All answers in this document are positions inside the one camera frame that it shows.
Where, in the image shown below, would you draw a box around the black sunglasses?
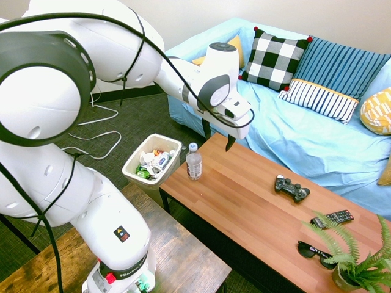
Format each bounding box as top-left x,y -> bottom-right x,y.
297,240 -> 337,270

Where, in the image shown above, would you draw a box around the white navy striped pillow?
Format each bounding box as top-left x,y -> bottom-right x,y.
277,78 -> 360,125

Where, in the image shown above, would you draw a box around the plain yellow pillow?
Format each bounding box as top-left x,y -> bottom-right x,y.
191,35 -> 246,70

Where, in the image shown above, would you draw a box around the white floor cable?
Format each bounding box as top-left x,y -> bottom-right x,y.
60,91 -> 122,161

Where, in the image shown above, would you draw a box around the blue striped pillow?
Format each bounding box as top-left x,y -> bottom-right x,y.
291,35 -> 391,101

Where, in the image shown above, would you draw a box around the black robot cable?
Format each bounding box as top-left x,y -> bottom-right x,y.
0,12 -> 255,293

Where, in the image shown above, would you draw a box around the wooden coffee table black frame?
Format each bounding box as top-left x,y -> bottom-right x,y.
158,131 -> 391,293

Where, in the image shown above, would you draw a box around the black baseboard strip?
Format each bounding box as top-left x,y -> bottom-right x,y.
90,84 -> 166,104

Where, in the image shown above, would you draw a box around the rustic wooden robot stand table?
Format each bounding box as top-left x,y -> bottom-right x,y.
0,181 -> 233,293

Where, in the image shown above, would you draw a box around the green fern plant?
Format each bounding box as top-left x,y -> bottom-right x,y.
301,210 -> 391,293

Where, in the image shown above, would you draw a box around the yellow white patterned pillow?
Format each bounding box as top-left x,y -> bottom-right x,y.
359,87 -> 391,136

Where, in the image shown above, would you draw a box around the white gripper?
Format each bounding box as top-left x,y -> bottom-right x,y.
197,105 -> 255,153

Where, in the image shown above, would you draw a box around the green plant pot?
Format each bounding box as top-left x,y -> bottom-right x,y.
331,262 -> 361,291

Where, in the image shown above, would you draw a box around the white plastic trash bin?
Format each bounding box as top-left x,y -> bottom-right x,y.
121,133 -> 183,208

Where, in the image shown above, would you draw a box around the black remote control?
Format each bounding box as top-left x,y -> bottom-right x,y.
310,209 -> 355,229

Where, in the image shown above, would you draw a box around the mustard pillow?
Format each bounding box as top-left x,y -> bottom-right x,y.
377,157 -> 391,186

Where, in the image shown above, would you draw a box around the white blue jasmine tea can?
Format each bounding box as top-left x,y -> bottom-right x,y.
153,151 -> 171,174

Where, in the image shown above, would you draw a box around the black white checkered pillow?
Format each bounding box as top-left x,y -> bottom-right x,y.
238,26 -> 313,92

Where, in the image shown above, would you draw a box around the light blue covered sofa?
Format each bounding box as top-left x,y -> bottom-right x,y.
164,16 -> 391,221

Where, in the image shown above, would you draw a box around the black game controller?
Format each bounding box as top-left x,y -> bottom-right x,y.
274,174 -> 311,204

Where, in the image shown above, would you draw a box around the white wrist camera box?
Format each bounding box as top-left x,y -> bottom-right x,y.
220,91 -> 252,121

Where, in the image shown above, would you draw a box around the clear plastic water bottle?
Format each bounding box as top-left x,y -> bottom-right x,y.
185,142 -> 203,181

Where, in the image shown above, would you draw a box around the large crumpled white tissue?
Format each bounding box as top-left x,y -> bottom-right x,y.
139,151 -> 157,170

